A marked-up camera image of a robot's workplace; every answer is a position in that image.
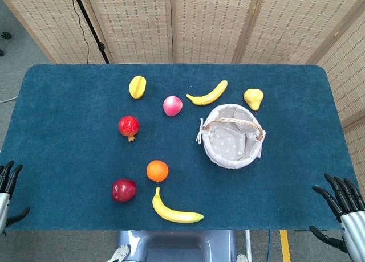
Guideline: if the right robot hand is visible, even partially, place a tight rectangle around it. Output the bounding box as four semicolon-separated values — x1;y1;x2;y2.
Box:
309;173;365;262

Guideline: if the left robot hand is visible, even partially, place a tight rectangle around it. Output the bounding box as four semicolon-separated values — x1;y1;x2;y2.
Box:
0;160;31;236

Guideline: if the orange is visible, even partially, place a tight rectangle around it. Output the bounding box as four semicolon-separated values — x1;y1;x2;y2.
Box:
146;159;169;183

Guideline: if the cloth-lined wicker basket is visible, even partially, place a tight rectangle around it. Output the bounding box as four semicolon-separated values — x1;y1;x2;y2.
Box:
196;103;267;169

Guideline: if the blue table mat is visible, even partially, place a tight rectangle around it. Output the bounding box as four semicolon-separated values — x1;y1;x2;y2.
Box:
0;63;360;232

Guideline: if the dark red apple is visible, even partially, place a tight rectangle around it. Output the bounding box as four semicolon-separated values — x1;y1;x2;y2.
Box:
111;178;137;203

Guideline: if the red pomegranate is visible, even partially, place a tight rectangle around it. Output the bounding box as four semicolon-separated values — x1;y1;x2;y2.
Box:
118;115;141;142

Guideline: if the yellow pear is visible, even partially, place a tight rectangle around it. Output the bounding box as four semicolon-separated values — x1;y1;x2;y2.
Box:
243;88;264;112

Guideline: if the yellow starfruit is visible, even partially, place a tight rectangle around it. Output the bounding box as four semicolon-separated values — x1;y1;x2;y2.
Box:
128;75;147;100

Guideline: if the large yellow banana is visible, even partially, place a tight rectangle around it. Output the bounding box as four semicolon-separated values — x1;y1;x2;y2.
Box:
152;186;205;224

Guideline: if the black tripod stand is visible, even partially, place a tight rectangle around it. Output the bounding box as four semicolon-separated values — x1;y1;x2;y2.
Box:
70;0;111;64

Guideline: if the robot torso base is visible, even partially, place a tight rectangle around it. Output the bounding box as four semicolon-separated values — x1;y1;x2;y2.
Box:
109;230;249;262

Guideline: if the small yellow banana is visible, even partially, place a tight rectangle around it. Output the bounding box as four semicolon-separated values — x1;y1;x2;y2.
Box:
186;79;229;106

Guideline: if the pink peach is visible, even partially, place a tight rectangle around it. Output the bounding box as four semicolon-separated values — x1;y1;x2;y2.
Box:
163;95;184;117

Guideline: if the black cable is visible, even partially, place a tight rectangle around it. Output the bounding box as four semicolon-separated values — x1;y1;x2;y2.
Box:
66;0;97;64

